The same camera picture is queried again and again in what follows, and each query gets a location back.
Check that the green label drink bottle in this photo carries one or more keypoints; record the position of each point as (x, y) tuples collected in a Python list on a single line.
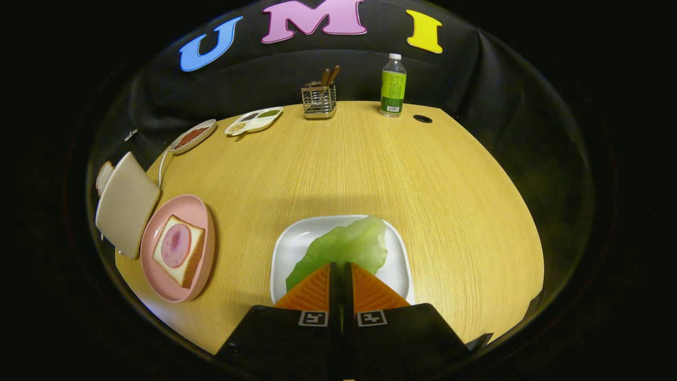
[(393, 90)]

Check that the black backdrop cloth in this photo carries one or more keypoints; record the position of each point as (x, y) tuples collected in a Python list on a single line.
[(502, 95)]

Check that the pink ham slice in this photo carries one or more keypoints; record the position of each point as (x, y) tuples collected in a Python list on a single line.
[(176, 246)]

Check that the grey round plate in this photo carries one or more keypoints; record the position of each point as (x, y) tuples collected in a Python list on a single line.
[(207, 127)]

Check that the plain white bread slice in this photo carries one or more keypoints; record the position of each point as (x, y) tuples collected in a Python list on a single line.
[(104, 177)]

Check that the white toaster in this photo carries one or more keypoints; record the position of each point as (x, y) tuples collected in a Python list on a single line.
[(127, 206)]

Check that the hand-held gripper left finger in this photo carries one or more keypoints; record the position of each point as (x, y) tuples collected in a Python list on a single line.
[(285, 344)]

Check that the green lettuce leaf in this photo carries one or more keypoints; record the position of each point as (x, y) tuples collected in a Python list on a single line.
[(349, 246)]

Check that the pink round plate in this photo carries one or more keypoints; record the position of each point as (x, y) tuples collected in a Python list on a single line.
[(203, 211)]

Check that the white divided seasoning dish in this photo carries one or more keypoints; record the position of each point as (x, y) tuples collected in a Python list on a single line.
[(256, 125)]

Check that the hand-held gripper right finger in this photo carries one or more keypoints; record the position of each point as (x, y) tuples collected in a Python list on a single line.
[(402, 344)]

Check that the brown meat steak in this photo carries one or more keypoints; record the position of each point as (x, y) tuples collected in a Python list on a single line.
[(191, 137)]

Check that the white cloth clip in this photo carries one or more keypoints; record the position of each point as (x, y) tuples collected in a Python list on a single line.
[(131, 135)]

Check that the bread slice under ham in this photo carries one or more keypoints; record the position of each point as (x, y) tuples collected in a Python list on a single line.
[(194, 251)]

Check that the white square plate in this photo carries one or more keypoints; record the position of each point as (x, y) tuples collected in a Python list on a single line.
[(291, 254)]

